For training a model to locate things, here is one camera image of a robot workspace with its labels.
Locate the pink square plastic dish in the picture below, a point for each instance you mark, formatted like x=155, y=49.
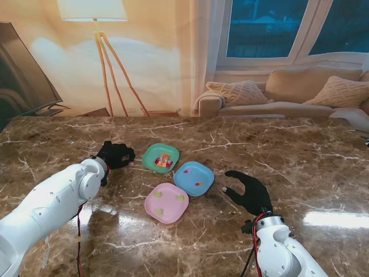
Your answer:
x=168, y=206

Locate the cream knitted cushion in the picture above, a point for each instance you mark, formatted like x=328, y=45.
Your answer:
x=340, y=92
x=239, y=93

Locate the green square plastic dish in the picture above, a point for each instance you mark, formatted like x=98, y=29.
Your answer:
x=151, y=154

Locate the wooden tripod floor lamp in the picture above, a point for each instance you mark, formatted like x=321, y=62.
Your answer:
x=92, y=10

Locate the flat screen television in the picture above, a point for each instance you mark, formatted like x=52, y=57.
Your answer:
x=17, y=72

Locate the blue square plastic dish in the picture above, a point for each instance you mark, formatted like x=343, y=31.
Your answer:
x=199, y=174

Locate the white framed window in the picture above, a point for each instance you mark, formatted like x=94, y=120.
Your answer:
x=259, y=29

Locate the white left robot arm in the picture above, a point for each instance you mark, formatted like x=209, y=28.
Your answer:
x=49, y=207

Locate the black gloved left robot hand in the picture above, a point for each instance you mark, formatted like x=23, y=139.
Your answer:
x=115, y=155

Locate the pink red candy packet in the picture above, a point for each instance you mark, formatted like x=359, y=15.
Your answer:
x=170, y=164

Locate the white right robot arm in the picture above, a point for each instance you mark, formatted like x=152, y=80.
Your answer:
x=279, y=248

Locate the small red yellow candy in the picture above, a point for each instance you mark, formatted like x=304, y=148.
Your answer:
x=198, y=183

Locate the sheer white curtain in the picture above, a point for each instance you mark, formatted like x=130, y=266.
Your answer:
x=207, y=43

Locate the orange candy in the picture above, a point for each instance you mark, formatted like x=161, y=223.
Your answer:
x=163, y=159

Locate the low wooden tv cabinet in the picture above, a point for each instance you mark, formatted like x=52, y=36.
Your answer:
x=95, y=112

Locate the round green candy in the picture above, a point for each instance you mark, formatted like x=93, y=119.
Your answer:
x=158, y=194
x=181, y=198
x=159, y=212

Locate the beige sofa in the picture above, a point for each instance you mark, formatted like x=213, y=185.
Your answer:
x=288, y=83

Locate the cream throw blanket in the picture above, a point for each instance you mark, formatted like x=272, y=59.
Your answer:
x=214, y=96

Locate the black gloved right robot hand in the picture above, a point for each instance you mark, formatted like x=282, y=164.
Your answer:
x=256, y=194

